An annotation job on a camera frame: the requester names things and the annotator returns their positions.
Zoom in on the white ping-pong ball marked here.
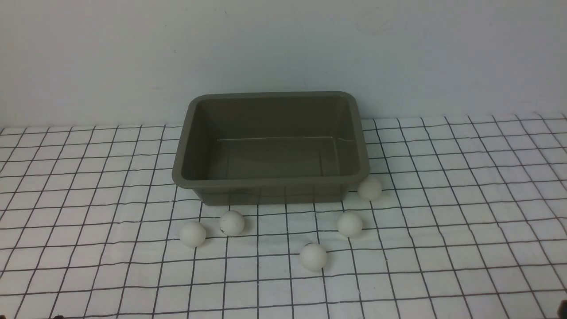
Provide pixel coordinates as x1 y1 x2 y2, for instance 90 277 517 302
219 210 246 237

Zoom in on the white ping-pong ball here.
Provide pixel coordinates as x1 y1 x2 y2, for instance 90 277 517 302
299 243 328 271
179 221 207 248
336 211 363 238
357 176 383 201

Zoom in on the white ping-pong ball front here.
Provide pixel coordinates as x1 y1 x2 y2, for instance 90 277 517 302
299 243 328 271

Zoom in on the olive green plastic bin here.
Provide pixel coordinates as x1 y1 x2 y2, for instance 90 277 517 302
172 91 370 206

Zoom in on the white checkered tablecloth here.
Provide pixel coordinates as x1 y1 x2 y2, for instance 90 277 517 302
0 113 567 319

